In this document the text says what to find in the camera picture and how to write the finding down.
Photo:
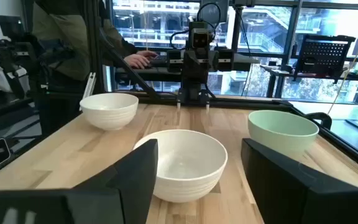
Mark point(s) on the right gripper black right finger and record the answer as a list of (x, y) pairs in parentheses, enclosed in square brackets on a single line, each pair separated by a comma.
[(275, 186)]

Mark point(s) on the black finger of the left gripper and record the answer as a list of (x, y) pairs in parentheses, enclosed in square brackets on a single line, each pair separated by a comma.
[(190, 67), (209, 67)]

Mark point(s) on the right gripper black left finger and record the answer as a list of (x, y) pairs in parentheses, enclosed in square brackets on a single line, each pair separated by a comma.
[(129, 186)]

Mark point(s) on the pale green bowl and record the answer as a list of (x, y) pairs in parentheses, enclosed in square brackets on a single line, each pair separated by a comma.
[(281, 133)]

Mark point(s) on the large white ribbed bowl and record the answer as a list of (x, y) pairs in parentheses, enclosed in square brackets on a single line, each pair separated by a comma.
[(185, 174)]

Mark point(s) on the small white ribbed bowl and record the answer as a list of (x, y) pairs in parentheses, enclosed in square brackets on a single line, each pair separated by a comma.
[(109, 112)]

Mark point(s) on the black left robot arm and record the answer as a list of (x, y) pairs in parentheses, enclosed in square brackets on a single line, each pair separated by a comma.
[(194, 95)]

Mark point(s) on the black keyboard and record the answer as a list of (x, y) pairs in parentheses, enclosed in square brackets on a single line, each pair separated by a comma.
[(158, 61)]

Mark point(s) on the person's hand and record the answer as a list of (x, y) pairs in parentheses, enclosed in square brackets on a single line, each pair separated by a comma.
[(138, 60)]

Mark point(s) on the black clamp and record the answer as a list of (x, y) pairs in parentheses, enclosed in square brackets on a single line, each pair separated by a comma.
[(320, 117)]

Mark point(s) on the white aluminium bars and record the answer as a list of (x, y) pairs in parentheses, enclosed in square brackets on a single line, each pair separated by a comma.
[(89, 87)]

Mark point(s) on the black background desk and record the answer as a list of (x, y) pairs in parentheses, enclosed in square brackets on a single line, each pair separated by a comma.
[(322, 76)]

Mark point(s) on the standing person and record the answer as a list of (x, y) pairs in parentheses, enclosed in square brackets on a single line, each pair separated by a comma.
[(61, 46)]

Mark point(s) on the black perforated panel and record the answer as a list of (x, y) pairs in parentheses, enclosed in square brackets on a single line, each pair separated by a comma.
[(323, 54)]

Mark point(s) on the black background robot equipment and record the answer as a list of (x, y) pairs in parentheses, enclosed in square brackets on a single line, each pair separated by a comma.
[(11, 53)]

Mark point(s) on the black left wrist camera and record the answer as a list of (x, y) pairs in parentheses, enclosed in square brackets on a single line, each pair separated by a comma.
[(200, 37)]

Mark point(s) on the black diagonal frame strut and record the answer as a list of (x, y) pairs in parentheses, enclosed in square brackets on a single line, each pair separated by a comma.
[(129, 74)]

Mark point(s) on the black upright frame post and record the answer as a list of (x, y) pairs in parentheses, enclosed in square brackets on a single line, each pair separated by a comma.
[(92, 46)]

